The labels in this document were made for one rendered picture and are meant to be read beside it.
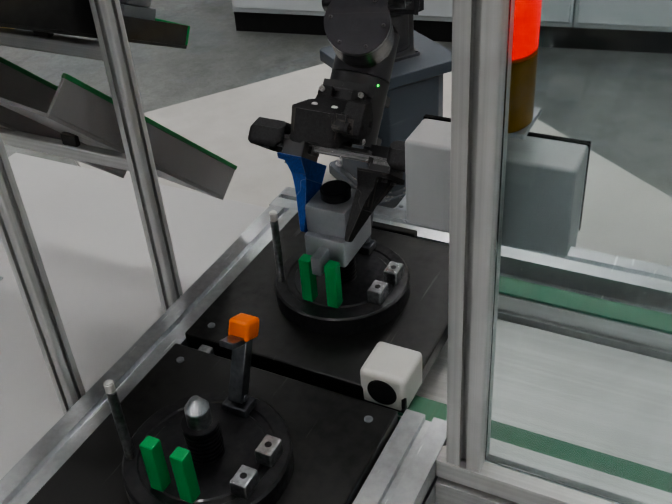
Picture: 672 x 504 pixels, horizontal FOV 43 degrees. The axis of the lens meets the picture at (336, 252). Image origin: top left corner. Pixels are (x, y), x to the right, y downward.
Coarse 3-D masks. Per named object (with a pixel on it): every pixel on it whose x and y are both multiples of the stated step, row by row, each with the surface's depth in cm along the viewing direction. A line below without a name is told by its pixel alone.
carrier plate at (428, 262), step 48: (288, 240) 98; (384, 240) 97; (240, 288) 91; (432, 288) 89; (192, 336) 86; (288, 336) 84; (336, 336) 84; (384, 336) 83; (432, 336) 83; (336, 384) 80
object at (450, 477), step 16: (432, 368) 87; (432, 384) 85; (416, 400) 79; (432, 400) 79; (400, 416) 78; (432, 416) 78; (448, 464) 71; (464, 464) 71; (448, 480) 74; (464, 480) 72; (480, 480) 71; (496, 480) 70; (512, 480) 70; (528, 480) 69; (448, 496) 74; (464, 496) 73; (480, 496) 72; (496, 496) 72; (512, 496) 70; (528, 496) 69; (544, 496) 68; (560, 496) 68; (576, 496) 68; (592, 496) 68
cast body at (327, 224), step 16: (320, 192) 82; (336, 192) 81; (352, 192) 83; (320, 208) 81; (336, 208) 81; (320, 224) 82; (336, 224) 81; (368, 224) 86; (320, 240) 83; (336, 240) 82; (320, 256) 82; (336, 256) 83; (352, 256) 84; (320, 272) 82
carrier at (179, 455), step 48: (144, 384) 80; (192, 384) 80; (288, 384) 79; (96, 432) 76; (144, 432) 72; (192, 432) 67; (240, 432) 72; (288, 432) 72; (336, 432) 74; (384, 432) 73; (48, 480) 72; (96, 480) 71; (144, 480) 68; (192, 480) 65; (240, 480) 66; (288, 480) 69; (336, 480) 69
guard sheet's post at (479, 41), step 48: (480, 0) 49; (480, 48) 50; (480, 96) 51; (480, 144) 53; (480, 192) 55; (480, 240) 57; (480, 288) 60; (480, 336) 62; (480, 384) 65; (480, 432) 68
